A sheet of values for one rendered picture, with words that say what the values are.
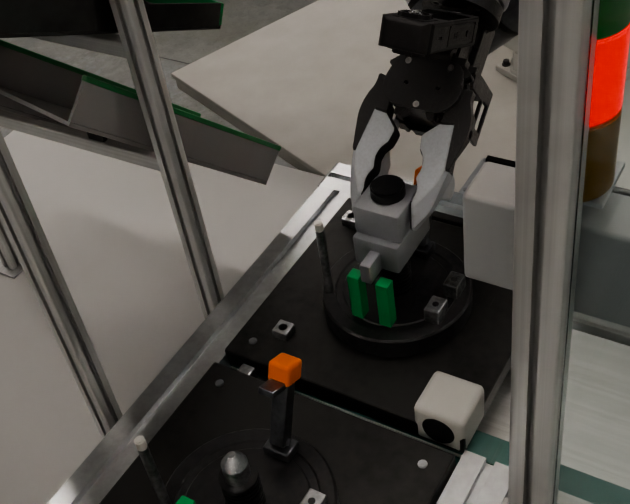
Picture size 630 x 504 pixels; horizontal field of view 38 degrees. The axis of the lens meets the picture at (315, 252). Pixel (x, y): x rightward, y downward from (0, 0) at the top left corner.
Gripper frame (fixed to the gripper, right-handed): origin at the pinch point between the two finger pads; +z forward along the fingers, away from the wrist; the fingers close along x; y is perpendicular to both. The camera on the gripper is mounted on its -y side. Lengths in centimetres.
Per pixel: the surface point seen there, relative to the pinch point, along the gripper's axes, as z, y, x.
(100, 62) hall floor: -55, 175, 198
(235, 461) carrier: 22.8, -11.5, -0.2
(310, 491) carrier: 23.5, -6.6, -4.5
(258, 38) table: -30, 51, 53
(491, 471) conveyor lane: 18.1, 3.0, -14.7
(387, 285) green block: 6.4, 1.7, -1.8
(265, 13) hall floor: -94, 204, 159
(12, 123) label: 2.0, -3.7, 40.3
